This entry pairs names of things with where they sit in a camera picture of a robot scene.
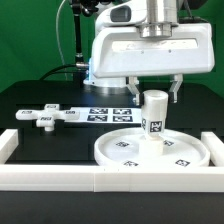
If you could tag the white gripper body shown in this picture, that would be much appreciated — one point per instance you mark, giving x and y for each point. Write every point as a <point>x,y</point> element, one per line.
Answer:
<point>121,52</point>

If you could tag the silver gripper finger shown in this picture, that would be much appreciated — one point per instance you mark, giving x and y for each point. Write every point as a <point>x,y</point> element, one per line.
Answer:
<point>176,82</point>
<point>130,81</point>

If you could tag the white round table top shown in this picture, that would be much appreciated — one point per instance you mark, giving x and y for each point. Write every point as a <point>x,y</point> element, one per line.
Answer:
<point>131,147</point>

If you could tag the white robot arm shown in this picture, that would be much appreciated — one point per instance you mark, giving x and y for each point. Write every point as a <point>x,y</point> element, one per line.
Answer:
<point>153,18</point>

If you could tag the white marker sheet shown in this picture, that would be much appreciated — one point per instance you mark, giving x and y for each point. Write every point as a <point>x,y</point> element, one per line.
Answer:
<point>107,115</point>

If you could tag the white cross-shaped table base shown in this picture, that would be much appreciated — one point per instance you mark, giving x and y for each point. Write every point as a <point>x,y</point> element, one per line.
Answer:
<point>46,118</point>

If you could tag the white U-shaped frame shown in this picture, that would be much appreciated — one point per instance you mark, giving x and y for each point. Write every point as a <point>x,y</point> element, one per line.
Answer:
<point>101,179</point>

